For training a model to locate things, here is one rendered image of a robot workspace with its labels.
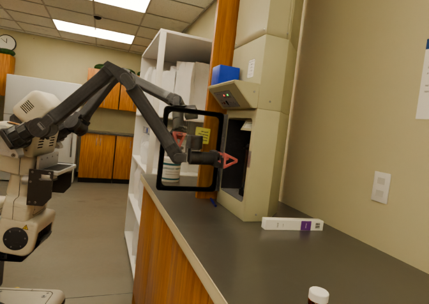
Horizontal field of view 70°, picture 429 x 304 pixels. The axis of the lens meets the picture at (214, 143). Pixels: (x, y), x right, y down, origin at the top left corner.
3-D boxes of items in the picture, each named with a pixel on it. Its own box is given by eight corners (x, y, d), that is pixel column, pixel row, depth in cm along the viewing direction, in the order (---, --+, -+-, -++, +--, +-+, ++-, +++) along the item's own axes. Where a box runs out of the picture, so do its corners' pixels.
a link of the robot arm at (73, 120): (119, 72, 183) (111, 61, 174) (136, 79, 178) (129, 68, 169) (72, 133, 170) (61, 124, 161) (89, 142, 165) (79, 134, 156)
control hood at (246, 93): (226, 109, 154) (228, 89, 153) (257, 108, 124) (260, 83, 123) (205, 106, 150) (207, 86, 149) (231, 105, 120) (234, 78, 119)
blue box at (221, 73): (229, 89, 151) (231, 71, 151) (237, 87, 142) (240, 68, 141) (210, 85, 147) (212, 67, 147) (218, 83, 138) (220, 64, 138)
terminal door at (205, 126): (215, 191, 154) (224, 113, 152) (155, 190, 143) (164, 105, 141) (214, 191, 155) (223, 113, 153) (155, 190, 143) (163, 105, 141)
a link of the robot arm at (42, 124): (117, 57, 130) (112, 52, 120) (138, 82, 132) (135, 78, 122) (35, 126, 128) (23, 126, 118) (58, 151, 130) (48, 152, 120)
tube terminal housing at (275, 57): (258, 202, 165) (276, 59, 161) (294, 221, 135) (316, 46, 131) (216, 200, 156) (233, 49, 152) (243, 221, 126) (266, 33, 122)
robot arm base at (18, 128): (13, 129, 128) (-3, 130, 116) (30, 119, 129) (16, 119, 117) (25, 147, 129) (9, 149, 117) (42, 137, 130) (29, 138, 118)
